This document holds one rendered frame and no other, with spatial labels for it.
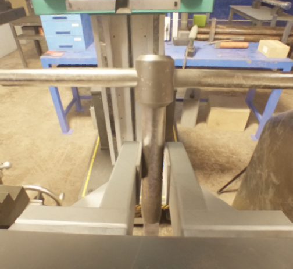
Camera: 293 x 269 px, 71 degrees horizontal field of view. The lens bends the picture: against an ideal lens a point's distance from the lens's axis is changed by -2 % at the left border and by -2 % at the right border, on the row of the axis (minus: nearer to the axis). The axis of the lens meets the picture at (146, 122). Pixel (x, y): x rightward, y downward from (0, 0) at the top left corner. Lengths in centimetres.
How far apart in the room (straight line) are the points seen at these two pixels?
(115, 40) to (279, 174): 97
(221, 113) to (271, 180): 205
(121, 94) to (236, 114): 147
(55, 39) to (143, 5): 146
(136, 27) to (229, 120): 164
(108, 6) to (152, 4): 16
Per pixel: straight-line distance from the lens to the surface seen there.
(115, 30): 113
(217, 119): 241
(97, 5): 87
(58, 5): 91
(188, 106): 229
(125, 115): 133
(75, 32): 212
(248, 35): 343
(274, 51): 213
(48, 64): 212
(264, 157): 36
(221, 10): 736
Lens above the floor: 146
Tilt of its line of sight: 36 degrees down
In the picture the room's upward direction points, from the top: straight up
